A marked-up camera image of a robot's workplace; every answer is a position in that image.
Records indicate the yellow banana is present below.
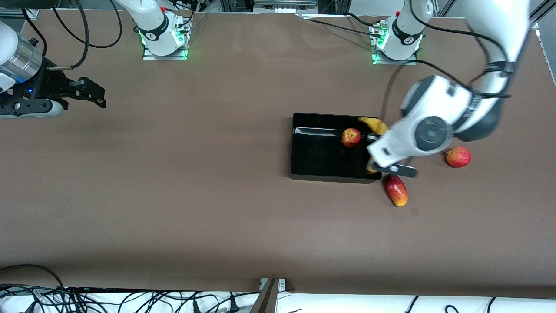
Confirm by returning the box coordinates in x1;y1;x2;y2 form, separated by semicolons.
358;116;389;175

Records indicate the red yellow apple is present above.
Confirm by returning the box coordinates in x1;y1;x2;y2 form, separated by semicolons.
341;127;362;148

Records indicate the black plastic box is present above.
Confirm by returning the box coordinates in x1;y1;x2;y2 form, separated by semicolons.
290;112;383;184

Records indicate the red apple far right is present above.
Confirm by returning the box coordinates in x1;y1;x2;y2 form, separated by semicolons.
444;147;472;169

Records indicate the red yellow mango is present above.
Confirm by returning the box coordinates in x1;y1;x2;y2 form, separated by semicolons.
383;173;409;207

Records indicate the grey metal rack panel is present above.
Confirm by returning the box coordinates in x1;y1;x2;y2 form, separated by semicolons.
254;0;318;14

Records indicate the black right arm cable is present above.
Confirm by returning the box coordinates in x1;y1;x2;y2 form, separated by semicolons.
20;0;123;71

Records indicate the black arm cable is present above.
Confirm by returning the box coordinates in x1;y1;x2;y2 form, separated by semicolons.
20;0;123;71
381;0;515;114

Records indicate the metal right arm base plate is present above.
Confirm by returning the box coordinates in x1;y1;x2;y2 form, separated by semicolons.
142;17;189;61

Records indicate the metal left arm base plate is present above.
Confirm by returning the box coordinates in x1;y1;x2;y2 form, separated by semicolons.
371;20;419;66

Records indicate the black table cable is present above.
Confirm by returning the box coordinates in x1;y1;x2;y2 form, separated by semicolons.
342;12;377;27
303;18;383;40

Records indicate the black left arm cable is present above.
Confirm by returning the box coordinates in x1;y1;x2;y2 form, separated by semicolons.
381;0;515;114

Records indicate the black looped floor cable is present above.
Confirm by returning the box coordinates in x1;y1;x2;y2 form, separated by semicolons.
0;264;66;289

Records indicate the aluminium table bracket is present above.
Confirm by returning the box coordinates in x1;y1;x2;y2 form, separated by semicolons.
250;278;288;313

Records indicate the aluminium frame profile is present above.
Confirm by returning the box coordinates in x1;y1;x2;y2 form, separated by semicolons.
528;0;556;32

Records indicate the black floor cable bundle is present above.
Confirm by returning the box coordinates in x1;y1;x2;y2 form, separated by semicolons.
0;283;262;313

